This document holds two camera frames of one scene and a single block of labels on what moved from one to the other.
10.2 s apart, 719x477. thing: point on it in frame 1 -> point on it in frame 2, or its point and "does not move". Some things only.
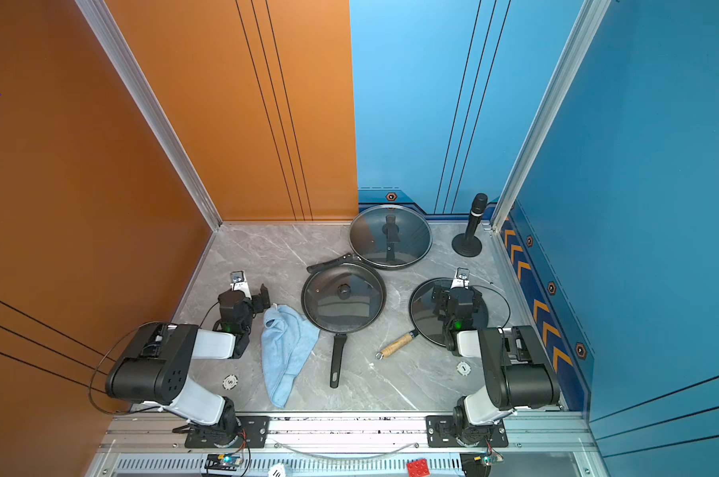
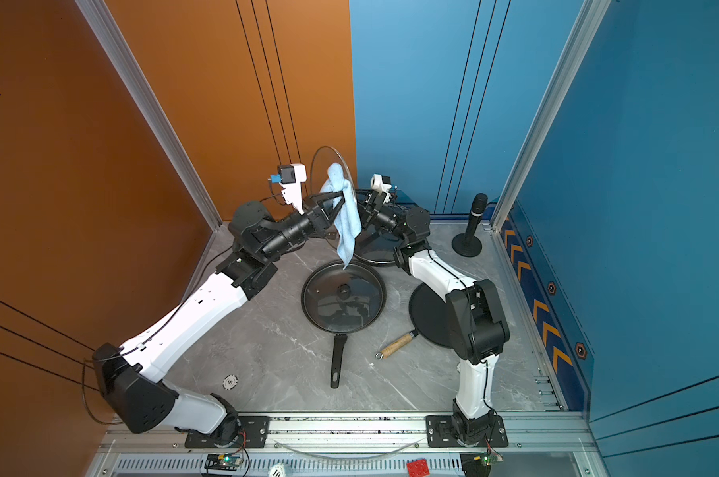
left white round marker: x=229 y=382 does not move
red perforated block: x=418 y=468 does not move
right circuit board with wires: x=492 y=457 does not move
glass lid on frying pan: x=343 y=297 does not move
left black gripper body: x=259 y=305 -> x=314 y=224
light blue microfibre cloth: x=286 y=334 -> x=347 y=217
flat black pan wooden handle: x=424 y=320 does not move
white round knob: x=277 y=470 does not move
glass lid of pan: x=494 y=311 -> x=329 y=155
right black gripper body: x=445 y=301 -> x=376 y=220
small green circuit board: x=227 y=462 does not move
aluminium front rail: x=351 y=433 does not move
